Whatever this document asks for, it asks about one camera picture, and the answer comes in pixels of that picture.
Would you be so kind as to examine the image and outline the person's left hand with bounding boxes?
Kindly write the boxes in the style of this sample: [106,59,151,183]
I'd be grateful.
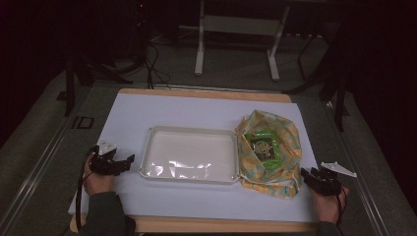
[83,159,116,198]

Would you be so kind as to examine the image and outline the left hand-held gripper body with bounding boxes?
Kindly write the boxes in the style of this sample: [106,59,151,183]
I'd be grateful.
[89,139,125,177]

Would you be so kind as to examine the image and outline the yellow patterned cloth bag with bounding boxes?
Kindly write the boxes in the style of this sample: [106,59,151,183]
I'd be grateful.
[235,109,305,201]

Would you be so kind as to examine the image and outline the white plastic tray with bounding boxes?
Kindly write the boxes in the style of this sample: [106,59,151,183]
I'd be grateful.
[138,125,243,185]

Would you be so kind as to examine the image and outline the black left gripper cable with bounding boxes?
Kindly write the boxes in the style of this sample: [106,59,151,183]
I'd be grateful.
[75,146,100,232]

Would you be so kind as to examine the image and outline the black stand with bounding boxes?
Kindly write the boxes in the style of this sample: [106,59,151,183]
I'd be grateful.
[282,30,351,133]
[63,48,135,118]

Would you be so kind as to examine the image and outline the thin black metal frame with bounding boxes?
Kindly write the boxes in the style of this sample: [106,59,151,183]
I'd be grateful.
[296,33,318,82]

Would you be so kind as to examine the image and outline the white metal stand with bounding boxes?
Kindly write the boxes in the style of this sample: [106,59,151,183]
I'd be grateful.
[194,0,291,83]

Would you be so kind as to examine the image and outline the black floor socket plate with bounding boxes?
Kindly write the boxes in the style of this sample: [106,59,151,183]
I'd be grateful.
[71,115,95,130]

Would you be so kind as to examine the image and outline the black floor cables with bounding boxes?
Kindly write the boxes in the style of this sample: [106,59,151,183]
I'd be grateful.
[143,40,172,90]

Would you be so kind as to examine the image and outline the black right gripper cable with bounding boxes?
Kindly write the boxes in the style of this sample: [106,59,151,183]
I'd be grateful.
[331,178,348,228]

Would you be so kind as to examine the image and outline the green snack packet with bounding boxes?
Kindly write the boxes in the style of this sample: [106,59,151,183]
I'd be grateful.
[245,129,280,170]

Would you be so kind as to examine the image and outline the person's right hand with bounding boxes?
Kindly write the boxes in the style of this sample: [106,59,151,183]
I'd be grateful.
[310,185,350,225]

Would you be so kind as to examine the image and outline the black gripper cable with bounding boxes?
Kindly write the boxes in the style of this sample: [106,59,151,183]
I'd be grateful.
[75,146,100,232]
[331,178,348,228]

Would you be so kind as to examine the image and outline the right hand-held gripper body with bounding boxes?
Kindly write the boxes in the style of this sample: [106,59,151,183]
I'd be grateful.
[310,160,358,198]

